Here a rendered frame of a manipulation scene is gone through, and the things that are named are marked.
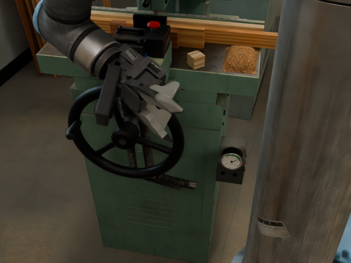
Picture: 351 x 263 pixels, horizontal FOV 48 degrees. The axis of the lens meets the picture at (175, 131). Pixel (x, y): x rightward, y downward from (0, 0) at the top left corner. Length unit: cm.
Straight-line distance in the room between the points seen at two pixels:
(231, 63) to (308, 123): 68
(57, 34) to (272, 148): 54
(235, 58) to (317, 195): 67
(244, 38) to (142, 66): 43
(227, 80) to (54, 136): 142
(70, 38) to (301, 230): 56
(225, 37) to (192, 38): 9
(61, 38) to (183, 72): 35
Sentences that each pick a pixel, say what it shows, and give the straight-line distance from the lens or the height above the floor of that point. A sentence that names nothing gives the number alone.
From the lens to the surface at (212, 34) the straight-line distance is 114.
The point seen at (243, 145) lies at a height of 62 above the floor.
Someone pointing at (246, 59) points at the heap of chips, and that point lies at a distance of 104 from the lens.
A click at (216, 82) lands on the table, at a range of 103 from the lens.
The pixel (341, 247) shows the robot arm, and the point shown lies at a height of 90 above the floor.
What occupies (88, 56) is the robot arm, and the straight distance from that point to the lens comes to 79.
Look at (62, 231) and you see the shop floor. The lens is 182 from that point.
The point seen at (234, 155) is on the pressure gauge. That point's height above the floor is 69.
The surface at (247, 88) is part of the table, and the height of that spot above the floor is 86.
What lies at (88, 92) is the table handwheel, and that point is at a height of 93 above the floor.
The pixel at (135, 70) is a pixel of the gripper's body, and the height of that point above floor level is 104.
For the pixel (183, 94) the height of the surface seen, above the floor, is 82.
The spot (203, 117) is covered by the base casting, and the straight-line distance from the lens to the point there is 110.
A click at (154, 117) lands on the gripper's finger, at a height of 94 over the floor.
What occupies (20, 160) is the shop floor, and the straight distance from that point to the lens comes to 219.
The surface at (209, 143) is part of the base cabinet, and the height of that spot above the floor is 66.
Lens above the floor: 144
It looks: 41 degrees down
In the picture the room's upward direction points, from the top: straight up
